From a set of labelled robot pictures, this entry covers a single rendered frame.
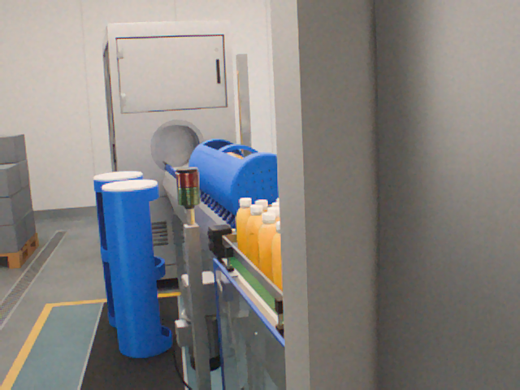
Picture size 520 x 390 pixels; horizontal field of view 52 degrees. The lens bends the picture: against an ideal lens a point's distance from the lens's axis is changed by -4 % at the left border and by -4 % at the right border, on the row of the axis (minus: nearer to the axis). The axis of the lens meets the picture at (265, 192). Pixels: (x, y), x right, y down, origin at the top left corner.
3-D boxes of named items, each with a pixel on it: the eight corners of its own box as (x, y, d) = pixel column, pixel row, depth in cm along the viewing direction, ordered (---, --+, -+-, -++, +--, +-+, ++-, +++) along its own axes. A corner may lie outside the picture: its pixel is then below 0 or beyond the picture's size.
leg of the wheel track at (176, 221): (185, 294, 414) (179, 212, 402) (187, 296, 408) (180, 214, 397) (178, 295, 412) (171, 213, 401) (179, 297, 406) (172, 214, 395)
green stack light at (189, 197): (198, 201, 158) (197, 184, 157) (202, 205, 152) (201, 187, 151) (175, 202, 156) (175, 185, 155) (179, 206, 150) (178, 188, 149)
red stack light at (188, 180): (197, 183, 157) (196, 169, 156) (201, 186, 151) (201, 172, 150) (175, 185, 155) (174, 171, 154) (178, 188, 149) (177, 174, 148)
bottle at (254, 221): (254, 264, 183) (252, 207, 179) (274, 266, 179) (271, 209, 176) (244, 270, 177) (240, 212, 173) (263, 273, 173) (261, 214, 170)
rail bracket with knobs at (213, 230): (234, 250, 200) (231, 223, 198) (239, 256, 193) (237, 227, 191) (206, 254, 197) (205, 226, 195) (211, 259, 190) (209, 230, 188)
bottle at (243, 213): (259, 254, 193) (257, 201, 190) (258, 261, 186) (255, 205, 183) (239, 255, 194) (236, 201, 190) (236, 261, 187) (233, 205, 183)
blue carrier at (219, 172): (244, 188, 294) (239, 135, 288) (307, 223, 211) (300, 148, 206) (192, 197, 286) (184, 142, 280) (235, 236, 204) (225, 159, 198)
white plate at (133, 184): (115, 191, 258) (115, 193, 258) (166, 183, 275) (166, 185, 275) (93, 185, 279) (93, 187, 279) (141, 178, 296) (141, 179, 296)
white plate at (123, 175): (106, 171, 329) (106, 174, 329) (84, 179, 302) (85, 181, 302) (149, 171, 325) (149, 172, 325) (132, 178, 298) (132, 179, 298)
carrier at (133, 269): (134, 364, 273) (182, 347, 291) (115, 193, 258) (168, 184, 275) (110, 345, 295) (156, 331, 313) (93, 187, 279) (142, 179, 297)
